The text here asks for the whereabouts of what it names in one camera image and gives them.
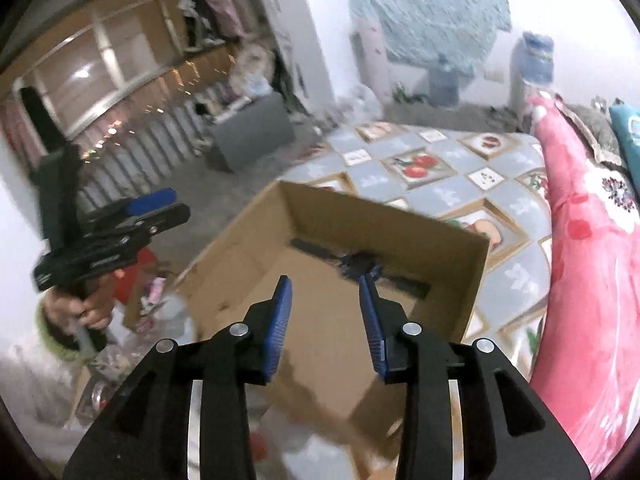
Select grey blanket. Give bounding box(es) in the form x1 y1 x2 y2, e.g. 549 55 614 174
560 102 623 171

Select brown cardboard box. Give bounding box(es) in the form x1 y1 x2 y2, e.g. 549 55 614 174
172 180 491 478

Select red cloth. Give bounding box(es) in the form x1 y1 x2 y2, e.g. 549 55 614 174
115 247 161 306

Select white plastic bag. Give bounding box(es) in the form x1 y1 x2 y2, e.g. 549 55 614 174
345 85 386 121

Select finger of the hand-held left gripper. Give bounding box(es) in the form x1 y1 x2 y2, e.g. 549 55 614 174
87 188 178 223
95 205 191 241

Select black wristwatch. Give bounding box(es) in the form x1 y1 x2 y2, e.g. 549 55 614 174
290 237 431 298

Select white floral bag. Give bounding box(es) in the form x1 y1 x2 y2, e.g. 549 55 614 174
230 42 281 106

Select grey storage box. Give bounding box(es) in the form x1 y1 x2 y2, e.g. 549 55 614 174
207 92 296 173

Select white ribbed panel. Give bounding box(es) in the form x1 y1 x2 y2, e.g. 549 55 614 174
75 85 241 201

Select person's left forearm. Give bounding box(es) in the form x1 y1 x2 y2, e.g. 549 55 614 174
0 305 96 431

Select hanging clothes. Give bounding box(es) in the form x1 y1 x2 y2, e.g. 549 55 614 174
180 0 246 51

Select person's left hand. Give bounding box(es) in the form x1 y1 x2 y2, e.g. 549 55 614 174
45 270 126 333

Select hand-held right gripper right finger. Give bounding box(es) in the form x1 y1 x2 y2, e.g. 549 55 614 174
357 274 593 480

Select pink floral blanket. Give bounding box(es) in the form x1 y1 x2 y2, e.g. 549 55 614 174
520 92 640 476

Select wooden wardrobe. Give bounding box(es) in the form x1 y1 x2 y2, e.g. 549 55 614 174
0 0 241 141

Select fruit printed bedsheet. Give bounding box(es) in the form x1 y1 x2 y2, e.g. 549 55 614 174
280 120 556 381

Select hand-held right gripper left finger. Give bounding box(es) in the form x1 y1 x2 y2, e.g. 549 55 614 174
62 275 293 480

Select teal pillow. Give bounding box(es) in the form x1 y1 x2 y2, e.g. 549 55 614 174
607 102 640 161

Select light blue hanging cloth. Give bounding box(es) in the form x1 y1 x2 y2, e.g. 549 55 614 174
347 0 513 73

